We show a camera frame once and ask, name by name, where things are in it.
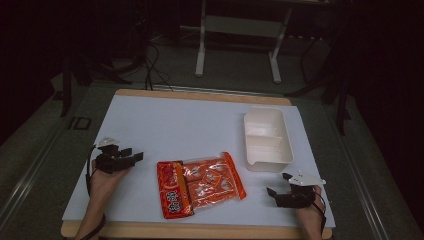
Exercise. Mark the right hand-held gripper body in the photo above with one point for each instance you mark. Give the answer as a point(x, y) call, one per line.
point(300, 196)

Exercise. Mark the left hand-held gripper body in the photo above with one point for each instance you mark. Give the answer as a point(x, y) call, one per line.
point(108, 162)

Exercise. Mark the person's right hand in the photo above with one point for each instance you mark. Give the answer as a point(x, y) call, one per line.
point(311, 215)

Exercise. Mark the person's left hand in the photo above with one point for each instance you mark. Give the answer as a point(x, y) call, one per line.
point(103, 185)

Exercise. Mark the white plastic container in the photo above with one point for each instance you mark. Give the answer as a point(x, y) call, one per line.
point(266, 140)

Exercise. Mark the red orange snack packet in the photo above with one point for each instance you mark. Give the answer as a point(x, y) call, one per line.
point(171, 190)

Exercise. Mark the black floor socket plate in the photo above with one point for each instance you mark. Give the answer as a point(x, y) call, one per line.
point(80, 123)

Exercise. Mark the white table mat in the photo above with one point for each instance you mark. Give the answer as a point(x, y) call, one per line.
point(186, 130)

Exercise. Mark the clear orange snack packet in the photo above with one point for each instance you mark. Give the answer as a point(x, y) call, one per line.
point(213, 181)

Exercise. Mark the black metal stand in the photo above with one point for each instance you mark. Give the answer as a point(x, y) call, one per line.
point(83, 75)
point(333, 83)

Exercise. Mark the white metal desk frame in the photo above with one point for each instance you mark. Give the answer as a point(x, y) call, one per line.
point(240, 28)

